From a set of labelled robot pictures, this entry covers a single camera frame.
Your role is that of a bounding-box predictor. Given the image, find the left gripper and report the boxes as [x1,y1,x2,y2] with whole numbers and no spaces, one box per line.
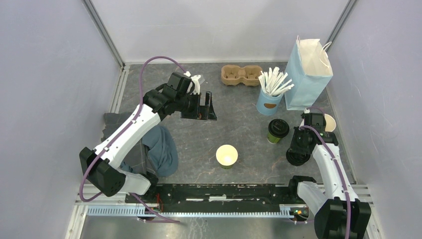
[176,91,217,121]

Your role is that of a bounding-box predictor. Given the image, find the blue cloth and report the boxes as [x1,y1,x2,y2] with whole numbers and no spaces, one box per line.
[119,125,179,177]

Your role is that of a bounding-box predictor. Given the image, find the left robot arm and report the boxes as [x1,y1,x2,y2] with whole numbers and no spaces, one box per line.
[79,72,217,203]

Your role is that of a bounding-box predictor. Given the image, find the stack of black lids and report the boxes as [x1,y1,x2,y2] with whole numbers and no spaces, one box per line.
[286,150,311,166]

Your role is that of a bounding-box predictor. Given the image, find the grey checked cloth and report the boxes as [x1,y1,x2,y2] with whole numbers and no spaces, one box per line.
[101,112,157,176]

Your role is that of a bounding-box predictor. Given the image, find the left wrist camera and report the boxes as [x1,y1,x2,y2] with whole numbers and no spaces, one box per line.
[184,71,205,95]

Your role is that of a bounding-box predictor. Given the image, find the blue straw holder cup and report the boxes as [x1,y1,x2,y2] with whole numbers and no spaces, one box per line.
[256,89,284,116]

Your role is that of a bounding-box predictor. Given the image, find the black plastic cup lid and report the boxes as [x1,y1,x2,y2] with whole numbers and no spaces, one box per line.
[268,119,290,138]

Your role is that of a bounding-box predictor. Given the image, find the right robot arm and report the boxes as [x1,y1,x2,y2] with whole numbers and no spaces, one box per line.
[286,110,371,239]

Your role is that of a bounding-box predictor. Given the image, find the light blue paper bag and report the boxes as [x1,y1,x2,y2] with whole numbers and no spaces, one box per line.
[284,37,333,111]

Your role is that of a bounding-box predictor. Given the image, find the white wrapped straws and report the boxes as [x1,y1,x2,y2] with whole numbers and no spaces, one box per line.
[258,67,295,97]

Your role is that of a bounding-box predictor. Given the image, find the stack of green paper cups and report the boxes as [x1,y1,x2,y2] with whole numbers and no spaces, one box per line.
[324,114,337,132]

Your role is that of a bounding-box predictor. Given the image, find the brown cardboard cup carrier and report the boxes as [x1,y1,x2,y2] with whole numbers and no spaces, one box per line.
[221,65,262,86]

